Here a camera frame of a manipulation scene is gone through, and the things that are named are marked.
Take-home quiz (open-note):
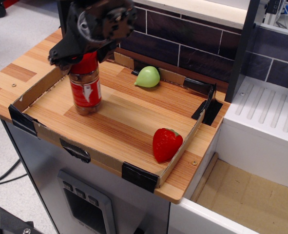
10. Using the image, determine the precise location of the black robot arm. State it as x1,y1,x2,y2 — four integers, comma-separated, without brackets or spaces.
48,0,137,71

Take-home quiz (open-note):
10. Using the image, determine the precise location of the grey toy dishwasher panel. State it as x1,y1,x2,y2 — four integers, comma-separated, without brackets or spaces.
58,170,116,234

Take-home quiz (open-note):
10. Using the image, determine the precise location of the black floor cable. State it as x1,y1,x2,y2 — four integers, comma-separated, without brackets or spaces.
0,158,27,187

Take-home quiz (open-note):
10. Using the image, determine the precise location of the red-lidded spice bottle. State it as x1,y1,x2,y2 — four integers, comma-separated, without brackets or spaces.
69,52,102,116

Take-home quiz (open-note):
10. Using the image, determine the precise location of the green toy pear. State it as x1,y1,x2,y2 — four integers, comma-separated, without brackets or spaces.
134,66,160,88

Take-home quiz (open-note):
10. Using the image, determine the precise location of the red toy strawberry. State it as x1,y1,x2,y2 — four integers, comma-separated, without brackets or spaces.
153,128,183,163

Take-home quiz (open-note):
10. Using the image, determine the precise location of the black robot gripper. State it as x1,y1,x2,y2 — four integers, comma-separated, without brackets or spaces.
48,4,137,71

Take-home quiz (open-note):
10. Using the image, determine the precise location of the white toy sink unit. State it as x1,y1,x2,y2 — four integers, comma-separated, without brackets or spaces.
168,77,288,234

